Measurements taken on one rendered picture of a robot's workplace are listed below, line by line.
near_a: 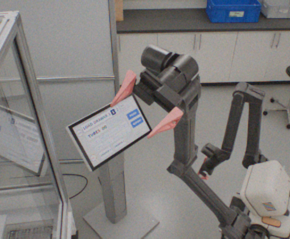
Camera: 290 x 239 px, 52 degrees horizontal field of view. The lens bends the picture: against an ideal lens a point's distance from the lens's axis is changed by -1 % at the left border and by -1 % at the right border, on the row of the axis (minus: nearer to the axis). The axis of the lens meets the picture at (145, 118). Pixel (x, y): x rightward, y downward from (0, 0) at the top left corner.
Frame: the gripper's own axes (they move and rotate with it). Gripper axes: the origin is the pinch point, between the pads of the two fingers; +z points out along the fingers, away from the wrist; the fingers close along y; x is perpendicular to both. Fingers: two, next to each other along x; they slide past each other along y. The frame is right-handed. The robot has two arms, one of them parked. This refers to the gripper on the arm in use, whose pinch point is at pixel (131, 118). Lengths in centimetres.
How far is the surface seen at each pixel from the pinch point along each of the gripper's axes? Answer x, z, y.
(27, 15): -119, -66, 136
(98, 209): -225, -18, 12
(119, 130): -124, -48, 28
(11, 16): -27, -13, 59
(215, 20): -204, -276, 63
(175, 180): -229, -89, -24
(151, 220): -212, -40, -29
